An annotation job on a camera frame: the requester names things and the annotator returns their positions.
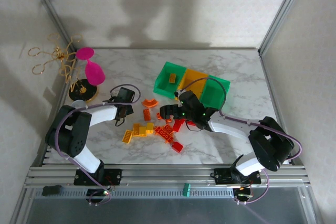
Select red long lego brick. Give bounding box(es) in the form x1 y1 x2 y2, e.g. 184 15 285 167
171 119 186 133

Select orange long lego brick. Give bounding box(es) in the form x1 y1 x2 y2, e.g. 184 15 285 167
142 108 153 122

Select orange lego arch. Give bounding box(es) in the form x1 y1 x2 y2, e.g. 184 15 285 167
141 98 160 108

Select green plastic bin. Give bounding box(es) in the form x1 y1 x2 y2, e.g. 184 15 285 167
153 61 187 99
199 74 231 111

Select red short lego brick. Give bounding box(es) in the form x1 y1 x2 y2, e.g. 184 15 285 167
171 141 184 153

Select yellow plastic bin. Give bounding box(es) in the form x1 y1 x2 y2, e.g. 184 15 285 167
176 68 209 101

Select pink plastic wine glass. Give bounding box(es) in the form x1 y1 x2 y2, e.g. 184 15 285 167
75 47 107 87

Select aluminium mounting rails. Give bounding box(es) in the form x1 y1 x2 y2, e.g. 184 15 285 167
23 165 312 189

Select small circuit board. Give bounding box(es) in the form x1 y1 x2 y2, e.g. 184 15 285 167
86 187 116 204
233 186 254 204

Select green terminal connector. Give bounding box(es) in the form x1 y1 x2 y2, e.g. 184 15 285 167
183 183 194 198

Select small black clamp block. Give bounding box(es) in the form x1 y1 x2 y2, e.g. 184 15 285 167
41 185 63 197

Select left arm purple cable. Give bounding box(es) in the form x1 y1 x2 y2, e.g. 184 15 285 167
54 84 142 206

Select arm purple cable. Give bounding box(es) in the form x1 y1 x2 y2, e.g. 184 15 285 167
54 84 142 206
180 77 302 206

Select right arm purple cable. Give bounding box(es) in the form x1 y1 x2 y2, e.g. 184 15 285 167
180 77 302 206

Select gold wire glass stand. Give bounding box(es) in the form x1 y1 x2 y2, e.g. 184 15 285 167
28 33 99 103

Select aluminium side rail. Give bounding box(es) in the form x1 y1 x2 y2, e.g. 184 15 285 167
258 49 295 166
38 48 79 167

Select aluminium back rail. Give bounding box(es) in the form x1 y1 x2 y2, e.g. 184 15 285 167
91 47 260 51

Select grey slotted cable duct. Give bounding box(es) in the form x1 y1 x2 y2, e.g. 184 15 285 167
34 188 237 200

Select aluminium frame post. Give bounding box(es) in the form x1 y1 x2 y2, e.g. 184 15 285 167
258 0 308 55
25 0 78 50

